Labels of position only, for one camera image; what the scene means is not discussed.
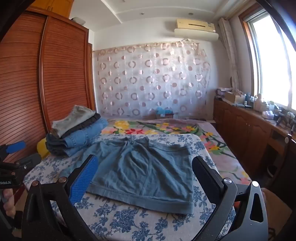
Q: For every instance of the tan cardboard box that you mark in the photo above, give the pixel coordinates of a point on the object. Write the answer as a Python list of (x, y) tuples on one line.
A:
[(234, 97)]

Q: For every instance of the dark wooden chair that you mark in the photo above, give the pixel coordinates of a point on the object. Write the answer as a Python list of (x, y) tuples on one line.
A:
[(288, 153)]

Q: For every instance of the colourful floral bedsheet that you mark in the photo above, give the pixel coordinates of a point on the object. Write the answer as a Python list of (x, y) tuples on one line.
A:
[(175, 127)]

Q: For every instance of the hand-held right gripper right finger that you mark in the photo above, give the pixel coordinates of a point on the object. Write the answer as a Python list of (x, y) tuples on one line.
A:
[(204, 176)]

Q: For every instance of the wooden slatted wardrobe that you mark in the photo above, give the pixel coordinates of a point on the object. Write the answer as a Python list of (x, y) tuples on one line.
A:
[(46, 81)]

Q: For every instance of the person's left hand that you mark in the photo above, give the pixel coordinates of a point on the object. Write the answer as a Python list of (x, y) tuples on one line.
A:
[(9, 204)]

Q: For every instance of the clutter of small countertop items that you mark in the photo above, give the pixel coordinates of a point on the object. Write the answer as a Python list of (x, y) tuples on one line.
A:
[(266, 106)]

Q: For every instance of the wooden overhead cabinet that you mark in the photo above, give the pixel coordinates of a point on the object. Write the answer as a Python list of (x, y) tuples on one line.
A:
[(53, 7)]

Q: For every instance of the white window curtain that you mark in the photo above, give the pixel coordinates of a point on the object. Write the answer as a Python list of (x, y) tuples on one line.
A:
[(229, 53)]

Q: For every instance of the sheer circle-patterned curtain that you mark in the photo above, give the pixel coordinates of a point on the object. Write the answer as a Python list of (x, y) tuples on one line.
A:
[(152, 78)]

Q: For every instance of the wooden sideboard cabinet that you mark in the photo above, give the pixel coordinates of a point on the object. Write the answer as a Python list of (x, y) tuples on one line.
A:
[(245, 134)]

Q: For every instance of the window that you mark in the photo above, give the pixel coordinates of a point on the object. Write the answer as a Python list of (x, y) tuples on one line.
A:
[(272, 60)]

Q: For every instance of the blue plastic bag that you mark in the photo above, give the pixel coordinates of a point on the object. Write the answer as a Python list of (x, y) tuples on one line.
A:
[(164, 110)]

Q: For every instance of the olive grey folded pants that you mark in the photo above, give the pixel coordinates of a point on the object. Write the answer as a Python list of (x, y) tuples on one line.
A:
[(71, 118)]

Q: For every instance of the blue floral blanket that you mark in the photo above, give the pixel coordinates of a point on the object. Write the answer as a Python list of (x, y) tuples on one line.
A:
[(129, 222)]

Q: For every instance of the dark blue folded jeans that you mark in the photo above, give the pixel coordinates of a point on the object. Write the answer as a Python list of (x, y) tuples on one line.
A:
[(57, 146)]

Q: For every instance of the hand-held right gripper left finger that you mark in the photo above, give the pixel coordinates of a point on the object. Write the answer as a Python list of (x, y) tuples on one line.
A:
[(84, 180)]

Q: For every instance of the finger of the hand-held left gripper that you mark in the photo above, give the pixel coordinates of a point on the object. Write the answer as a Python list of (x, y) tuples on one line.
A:
[(30, 160), (16, 147)]

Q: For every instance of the wall air conditioner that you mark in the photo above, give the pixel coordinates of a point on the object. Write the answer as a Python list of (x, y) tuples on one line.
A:
[(196, 24)]

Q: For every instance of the yellow cushion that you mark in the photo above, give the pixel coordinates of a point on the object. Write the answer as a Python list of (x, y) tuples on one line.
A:
[(42, 148)]

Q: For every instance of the black folded pants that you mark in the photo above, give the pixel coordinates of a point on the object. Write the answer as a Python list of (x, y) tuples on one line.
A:
[(87, 124)]

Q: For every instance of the small cardboard box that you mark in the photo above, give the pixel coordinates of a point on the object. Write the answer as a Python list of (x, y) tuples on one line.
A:
[(165, 116)]

